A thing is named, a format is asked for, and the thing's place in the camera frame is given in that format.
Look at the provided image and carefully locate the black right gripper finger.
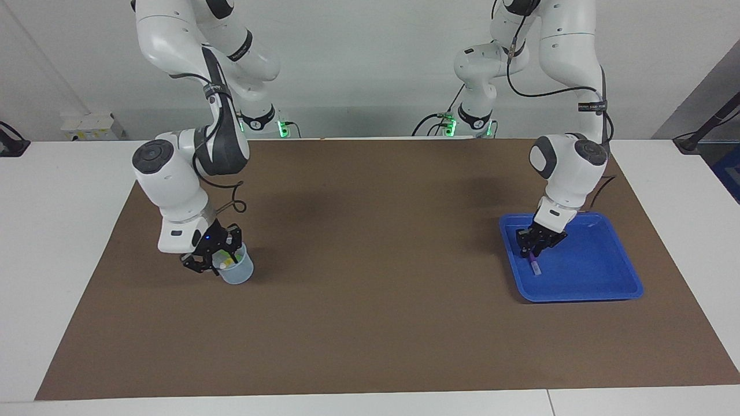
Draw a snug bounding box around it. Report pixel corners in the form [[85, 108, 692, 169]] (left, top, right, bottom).
[[182, 253, 219, 275], [225, 224, 242, 262]]

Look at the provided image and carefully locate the blue plastic tray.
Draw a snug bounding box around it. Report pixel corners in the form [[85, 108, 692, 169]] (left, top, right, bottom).
[[499, 212, 644, 303]]

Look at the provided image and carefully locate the translucent plastic cup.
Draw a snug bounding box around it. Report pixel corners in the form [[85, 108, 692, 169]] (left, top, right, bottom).
[[213, 242, 254, 285]]

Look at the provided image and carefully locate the brown table mat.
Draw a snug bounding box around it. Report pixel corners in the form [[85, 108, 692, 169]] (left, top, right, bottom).
[[35, 138, 740, 401]]

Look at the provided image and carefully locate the white socket box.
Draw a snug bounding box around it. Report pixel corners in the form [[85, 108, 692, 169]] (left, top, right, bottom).
[[61, 113, 125, 141]]

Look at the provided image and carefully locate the blue crate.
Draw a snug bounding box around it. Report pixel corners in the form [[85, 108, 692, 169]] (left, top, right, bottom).
[[711, 144, 740, 204]]

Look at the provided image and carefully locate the black table clamp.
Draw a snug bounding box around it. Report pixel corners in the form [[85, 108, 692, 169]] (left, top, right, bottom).
[[0, 121, 31, 158]]

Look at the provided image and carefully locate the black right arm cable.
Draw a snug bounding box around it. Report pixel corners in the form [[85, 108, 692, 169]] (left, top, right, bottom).
[[168, 43, 248, 216]]

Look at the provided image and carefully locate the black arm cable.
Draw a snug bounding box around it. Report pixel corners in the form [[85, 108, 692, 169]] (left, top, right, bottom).
[[506, 0, 616, 209], [168, 43, 248, 216]]

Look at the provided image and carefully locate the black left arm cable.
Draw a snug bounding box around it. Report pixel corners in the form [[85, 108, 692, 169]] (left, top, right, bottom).
[[506, 0, 616, 209]]

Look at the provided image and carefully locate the black base cable bundle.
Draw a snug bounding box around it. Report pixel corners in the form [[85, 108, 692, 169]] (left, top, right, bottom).
[[412, 84, 466, 138]]

